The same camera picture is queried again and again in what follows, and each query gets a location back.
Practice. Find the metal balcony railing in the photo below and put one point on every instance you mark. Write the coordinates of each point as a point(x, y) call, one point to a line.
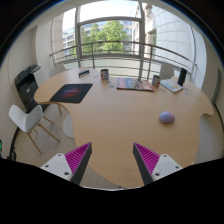
point(123, 58)

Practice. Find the white chair far right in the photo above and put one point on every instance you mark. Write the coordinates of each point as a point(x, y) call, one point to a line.
point(166, 71)

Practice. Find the patterned mug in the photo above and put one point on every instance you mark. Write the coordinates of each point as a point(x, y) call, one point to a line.
point(156, 80)
point(104, 74)

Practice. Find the black cylindrical speaker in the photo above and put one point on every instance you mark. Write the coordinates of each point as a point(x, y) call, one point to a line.
point(182, 76)

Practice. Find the colourful magazine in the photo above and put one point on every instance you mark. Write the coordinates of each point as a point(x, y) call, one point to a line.
point(134, 84)

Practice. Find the small dark blue box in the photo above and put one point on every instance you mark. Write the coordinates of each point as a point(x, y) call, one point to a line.
point(83, 73)

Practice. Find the dark mouse pad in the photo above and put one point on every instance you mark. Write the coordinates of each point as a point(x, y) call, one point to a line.
point(71, 93)

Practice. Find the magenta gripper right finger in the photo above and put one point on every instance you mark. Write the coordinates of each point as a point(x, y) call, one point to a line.
point(153, 166)

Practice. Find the wooden table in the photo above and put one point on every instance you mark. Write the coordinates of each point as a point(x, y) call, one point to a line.
point(113, 120)

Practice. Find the black office printer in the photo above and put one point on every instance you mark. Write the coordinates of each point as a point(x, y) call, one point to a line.
point(27, 82)

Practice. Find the white chair wooden legs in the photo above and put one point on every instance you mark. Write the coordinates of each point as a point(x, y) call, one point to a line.
point(27, 122)

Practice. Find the patterned mug right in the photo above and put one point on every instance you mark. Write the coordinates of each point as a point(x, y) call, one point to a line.
point(156, 80)

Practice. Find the patterned mug left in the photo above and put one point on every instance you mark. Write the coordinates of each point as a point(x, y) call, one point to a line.
point(104, 74)

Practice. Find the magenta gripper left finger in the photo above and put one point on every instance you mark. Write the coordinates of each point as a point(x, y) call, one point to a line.
point(70, 166)

